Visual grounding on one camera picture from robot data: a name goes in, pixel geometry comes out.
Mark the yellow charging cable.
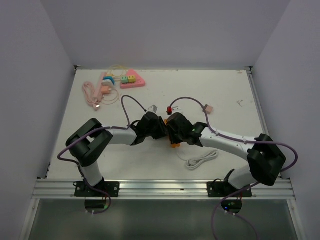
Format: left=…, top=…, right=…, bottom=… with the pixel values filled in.
left=107, top=64, right=129, bottom=78

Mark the peach USB charger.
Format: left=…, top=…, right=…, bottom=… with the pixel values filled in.
left=100, top=86, right=111, bottom=95

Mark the aluminium rail frame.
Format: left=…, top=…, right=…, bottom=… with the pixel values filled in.
left=31, top=179, right=295, bottom=200

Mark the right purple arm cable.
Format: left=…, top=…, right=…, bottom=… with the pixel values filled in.
left=169, top=96, right=299, bottom=240

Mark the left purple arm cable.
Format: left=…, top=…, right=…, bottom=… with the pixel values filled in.
left=57, top=95, right=151, bottom=216

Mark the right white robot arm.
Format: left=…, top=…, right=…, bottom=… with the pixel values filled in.
left=166, top=112, right=286, bottom=197

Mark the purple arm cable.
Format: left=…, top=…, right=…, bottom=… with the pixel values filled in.
left=169, top=96, right=299, bottom=240
left=57, top=95, right=151, bottom=216

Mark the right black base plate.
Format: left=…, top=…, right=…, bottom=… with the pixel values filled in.
left=206, top=179, right=238, bottom=198

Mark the pink thin charging cable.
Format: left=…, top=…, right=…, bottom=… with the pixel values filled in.
left=99, top=84, right=123, bottom=106

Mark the green USB charger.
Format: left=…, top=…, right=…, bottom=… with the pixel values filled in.
left=121, top=76, right=129, bottom=84

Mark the pink triangular power strip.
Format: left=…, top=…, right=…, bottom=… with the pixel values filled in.
left=120, top=68, right=146, bottom=89

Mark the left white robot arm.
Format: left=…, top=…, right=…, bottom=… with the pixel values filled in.
left=65, top=111, right=169, bottom=197

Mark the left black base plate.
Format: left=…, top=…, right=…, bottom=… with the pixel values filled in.
left=72, top=181, right=120, bottom=198

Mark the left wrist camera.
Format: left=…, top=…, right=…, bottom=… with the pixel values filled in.
left=146, top=105, right=158, bottom=114

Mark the blue plug adapter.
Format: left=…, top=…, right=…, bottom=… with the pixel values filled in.
left=102, top=76, right=115, bottom=88

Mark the pink long power strip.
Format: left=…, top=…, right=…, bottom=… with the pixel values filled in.
left=93, top=72, right=106, bottom=101

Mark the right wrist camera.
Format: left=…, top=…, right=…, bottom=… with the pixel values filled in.
left=166, top=106, right=184, bottom=116

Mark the yellow USB charger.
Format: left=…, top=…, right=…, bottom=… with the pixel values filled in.
left=127, top=75, right=137, bottom=83

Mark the white power cord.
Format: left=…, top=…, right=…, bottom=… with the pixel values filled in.
left=176, top=149, right=219, bottom=171

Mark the pink plug charger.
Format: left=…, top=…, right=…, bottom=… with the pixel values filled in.
left=203, top=104, right=213, bottom=115

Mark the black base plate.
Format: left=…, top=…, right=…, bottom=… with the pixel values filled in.
left=72, top=181, right=120, bottom=198
left=206, top=179, right=238, bottom=198

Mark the orange power strip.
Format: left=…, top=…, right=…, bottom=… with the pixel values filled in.
left=164, top=119, right=181, bottom=149

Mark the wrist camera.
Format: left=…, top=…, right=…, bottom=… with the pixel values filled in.
left=166, top=106, right=184, bottom=116
left=146, top=105, right=158, bottom=114

